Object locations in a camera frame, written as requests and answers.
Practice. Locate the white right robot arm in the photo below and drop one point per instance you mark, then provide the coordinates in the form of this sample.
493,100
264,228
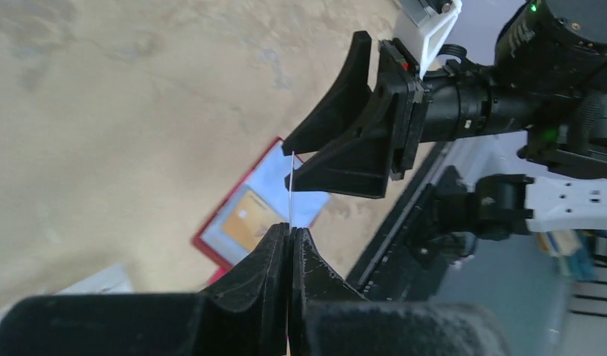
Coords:
548,78

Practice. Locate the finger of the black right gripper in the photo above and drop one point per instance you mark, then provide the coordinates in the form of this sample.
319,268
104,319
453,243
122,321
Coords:
340,106
357,162

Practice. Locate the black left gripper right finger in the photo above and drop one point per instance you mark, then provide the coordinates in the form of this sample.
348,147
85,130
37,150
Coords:
329,317

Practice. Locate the red leather card holder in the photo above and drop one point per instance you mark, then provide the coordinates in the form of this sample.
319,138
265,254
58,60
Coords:
266,178

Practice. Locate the gold credit card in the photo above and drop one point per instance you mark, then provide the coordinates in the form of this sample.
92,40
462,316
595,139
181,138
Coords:
249,220

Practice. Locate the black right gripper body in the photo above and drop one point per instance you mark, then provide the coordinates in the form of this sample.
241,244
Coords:
459,100

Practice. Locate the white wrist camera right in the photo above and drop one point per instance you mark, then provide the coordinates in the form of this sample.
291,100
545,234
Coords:
422,28

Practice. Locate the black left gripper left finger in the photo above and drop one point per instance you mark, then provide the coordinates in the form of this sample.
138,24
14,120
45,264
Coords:
242,313

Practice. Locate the white plastic card box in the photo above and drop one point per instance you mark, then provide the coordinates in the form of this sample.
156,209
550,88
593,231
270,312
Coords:
111,280

